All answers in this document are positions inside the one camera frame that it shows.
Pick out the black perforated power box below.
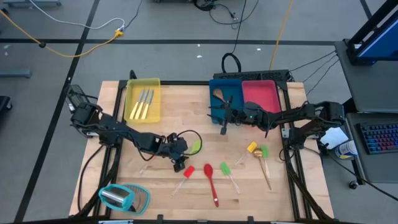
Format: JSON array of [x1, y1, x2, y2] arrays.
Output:
[[213, 68, 292, 83]]

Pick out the monitor on black stand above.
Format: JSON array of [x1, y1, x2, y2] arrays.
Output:
[[346, 0, 398, 67]]

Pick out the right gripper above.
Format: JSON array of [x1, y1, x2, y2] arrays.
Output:
[[207, 95, 252, 135]]

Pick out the thin black desk cable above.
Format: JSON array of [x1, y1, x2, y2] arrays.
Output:
[[306, 58, 340, 96], [287, 50, 337, 73], [301, 55, 338, 83]]

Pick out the yellow hanging power cable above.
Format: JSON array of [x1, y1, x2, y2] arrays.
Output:
[[268, 0, 295, 71]]

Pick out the orange spatula clear handle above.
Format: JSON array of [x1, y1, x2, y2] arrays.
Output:
[[139, 155, 156, 175]]

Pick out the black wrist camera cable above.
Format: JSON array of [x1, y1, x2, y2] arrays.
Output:
[[176, 129, 203, 156]]

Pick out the lime green silicone spoon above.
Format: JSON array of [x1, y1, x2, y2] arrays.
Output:
[[188, 139, 202, 156]]

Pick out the pink plastic bin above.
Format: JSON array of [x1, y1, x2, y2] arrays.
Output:
[[241, 79, 282, 114]]

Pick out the wooden spoon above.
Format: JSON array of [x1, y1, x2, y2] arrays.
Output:
[[212, 88, 231, 108]]

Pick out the red silicone spoon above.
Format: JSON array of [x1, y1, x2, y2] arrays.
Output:
[[203, 163, 220, 208]]

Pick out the rainbow backlit keyboard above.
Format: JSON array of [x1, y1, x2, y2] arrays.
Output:
[[356, 122, 398, 156]]

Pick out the yellow floor extension cable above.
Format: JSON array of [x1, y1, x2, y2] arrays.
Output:
[[0, 9, 124, 59]]

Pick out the grey desk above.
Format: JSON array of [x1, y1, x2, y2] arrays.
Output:
[[334, 39, 398, 113], [346, 111, 398, 184]]

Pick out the green spatula clear handle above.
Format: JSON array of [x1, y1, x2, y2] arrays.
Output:
[[220, 162, 242, 195], [260, 144, 271, 180]]

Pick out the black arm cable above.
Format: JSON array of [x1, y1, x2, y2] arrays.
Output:
[[76, 143, 106, 213], [323, 149, 398, 203]]

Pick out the gold metal spoon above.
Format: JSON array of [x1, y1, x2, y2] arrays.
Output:
[[252, 148, 272, 191]]

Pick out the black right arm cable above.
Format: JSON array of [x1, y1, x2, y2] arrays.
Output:
[[323, 149, 398, 203]]

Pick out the black diagonal desk bar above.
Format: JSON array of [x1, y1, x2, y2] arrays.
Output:
[[343, 98, 358, 110]]

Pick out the black chair base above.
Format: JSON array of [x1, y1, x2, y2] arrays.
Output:
[[0, 95, 13, 112]]

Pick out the black mesh power supply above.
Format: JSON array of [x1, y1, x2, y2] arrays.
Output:
[[64, 84, 94, 108]]

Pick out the thin black floor cable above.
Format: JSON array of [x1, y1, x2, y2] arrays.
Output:
[[123, 0, 144, 30]]

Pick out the cream handled steel knife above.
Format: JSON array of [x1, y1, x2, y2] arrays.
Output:
[[129, 89, 146, 121], [141, 89, 155, 121], [134, 89, 150, 121]]

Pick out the red spatula clear handle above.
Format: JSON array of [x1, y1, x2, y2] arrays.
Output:
[[170, 165, 196, 197]]

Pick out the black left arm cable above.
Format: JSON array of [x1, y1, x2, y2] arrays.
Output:
[[76, 143, 106, 213]]

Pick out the yellow plastic bin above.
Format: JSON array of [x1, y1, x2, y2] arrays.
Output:
[[123, 77, 162, 124]]

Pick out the white blue yellow can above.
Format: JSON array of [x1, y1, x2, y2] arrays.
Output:
[[335, 139, 358, 160]]

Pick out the yellow spatula clear handle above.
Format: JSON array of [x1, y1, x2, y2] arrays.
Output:
[[234, 141, 258, 167]]

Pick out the white floor cable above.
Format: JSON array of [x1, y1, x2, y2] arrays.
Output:
[[28, 0, 126, 31]]

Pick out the black floor cable tangle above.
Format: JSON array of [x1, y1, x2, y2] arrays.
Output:
[[192, 0, 261, 30]]

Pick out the grey floor stand foot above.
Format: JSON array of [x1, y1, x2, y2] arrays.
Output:
[[0, 69, 32, 79]]

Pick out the blue plastic bin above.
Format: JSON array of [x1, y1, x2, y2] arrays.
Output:
[[208, 78, 245, 125]]

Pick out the black looped floor cable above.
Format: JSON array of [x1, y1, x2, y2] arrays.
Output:
[[221, 0, 248, 74]]

